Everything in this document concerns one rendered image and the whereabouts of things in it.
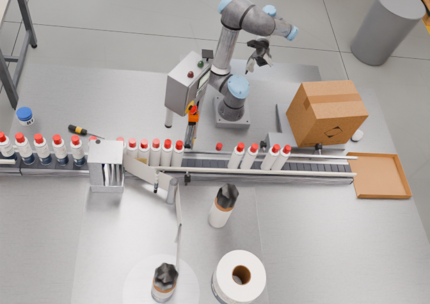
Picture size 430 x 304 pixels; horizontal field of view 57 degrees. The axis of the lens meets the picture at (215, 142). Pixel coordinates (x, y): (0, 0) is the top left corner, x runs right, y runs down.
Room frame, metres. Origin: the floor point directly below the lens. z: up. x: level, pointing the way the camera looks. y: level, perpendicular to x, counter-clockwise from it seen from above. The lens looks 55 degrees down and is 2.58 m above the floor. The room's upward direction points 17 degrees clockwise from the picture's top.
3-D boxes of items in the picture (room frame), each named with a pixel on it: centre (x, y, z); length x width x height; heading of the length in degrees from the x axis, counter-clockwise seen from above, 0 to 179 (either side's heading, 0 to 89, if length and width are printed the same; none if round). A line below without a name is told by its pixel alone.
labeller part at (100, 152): (0.79, 0.42, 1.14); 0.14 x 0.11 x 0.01; 108
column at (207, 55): (1.14, 0.13, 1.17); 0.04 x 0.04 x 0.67; 18
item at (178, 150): (0.98, 0.15, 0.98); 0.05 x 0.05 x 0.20
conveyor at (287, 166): (1.02, 0.04, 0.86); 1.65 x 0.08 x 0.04; 108
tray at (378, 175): (1.32, -0.90, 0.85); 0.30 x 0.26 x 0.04; 108
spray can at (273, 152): (1.12, -0.28, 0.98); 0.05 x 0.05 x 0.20
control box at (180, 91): (1.06, 0.17, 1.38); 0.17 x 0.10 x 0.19; 163
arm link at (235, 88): (1.42, -0.02, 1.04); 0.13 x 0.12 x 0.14; 64
